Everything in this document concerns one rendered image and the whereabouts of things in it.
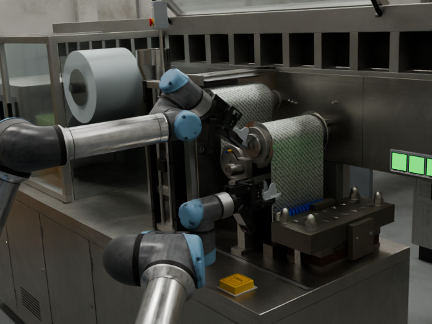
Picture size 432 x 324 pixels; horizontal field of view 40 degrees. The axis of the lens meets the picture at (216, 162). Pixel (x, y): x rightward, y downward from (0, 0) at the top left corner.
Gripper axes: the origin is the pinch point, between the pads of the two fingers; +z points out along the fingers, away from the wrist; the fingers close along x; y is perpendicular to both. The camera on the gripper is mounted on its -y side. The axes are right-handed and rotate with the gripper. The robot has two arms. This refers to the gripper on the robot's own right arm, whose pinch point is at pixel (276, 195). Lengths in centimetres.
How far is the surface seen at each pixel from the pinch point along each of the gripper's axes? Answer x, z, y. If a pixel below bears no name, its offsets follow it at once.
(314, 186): -0.3, 16.9, -0.3
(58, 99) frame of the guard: 102, -24, 25
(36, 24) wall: 718, 223, 58
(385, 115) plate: -18.0, 30.1, 23.2
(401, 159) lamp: -24.7, 29.4, 10.4
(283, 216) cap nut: -7.5, -4.7, -3.9
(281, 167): -0.2, 2.3, 8.8
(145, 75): 76, 3, 34
